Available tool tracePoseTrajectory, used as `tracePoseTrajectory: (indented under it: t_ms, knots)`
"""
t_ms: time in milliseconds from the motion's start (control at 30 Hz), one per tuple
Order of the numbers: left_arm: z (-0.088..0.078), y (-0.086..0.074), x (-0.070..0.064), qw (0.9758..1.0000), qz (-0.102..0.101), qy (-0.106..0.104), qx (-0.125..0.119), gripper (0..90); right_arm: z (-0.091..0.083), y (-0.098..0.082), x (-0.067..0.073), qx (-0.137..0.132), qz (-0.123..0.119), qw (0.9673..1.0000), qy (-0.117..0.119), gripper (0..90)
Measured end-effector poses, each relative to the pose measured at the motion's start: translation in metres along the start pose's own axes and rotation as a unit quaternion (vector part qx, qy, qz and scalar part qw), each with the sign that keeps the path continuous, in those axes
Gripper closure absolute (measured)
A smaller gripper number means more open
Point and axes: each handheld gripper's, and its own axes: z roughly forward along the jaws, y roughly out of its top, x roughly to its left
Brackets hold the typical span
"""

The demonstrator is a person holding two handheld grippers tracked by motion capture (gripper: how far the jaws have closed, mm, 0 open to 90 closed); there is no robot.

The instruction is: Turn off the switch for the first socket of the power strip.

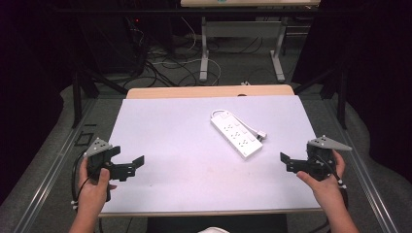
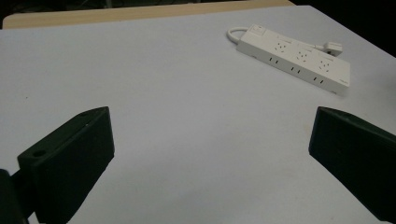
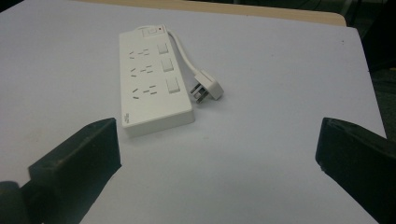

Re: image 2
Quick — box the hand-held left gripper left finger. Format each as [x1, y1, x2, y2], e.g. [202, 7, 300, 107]
[17, 105, 116, 224]

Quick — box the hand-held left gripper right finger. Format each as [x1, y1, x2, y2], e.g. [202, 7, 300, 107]
[308, 105, 396, 224]

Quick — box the white power strip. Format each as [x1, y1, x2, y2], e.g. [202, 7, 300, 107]
[235, 23, 351, 96]

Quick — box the white plug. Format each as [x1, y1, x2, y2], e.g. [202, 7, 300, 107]
[322, 41, 344, 58]

